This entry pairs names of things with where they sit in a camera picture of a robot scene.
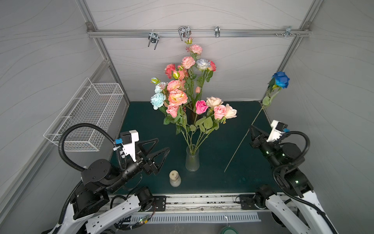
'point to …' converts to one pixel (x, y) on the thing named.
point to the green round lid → (230, 230)
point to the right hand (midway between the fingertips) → (253, 122)
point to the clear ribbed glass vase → (192, 161)
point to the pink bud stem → (197, 89)
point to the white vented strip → (145, 218)
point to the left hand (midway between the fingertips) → (165, 142)
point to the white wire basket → (95, 104)
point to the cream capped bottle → (175, 178)
